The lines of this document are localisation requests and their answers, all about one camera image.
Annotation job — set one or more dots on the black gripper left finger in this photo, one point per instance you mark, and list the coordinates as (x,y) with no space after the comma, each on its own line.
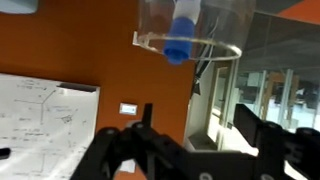
(133,150)

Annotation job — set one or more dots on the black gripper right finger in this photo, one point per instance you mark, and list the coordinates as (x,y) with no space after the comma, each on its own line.
(290,150)

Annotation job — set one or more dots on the blue and white marker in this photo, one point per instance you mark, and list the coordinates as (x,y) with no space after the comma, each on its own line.
(181,36)

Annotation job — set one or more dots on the clear plastic cup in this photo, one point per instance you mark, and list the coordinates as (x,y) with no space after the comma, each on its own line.
(220,30)

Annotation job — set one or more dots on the whiteboard with drawings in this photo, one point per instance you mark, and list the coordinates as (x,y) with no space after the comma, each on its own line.
(40,126)

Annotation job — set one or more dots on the black whiteboard eraser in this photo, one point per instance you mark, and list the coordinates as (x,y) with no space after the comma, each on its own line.
(4,153)

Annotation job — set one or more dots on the white wall switch plate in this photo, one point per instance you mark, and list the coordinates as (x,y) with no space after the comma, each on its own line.
(128,109)

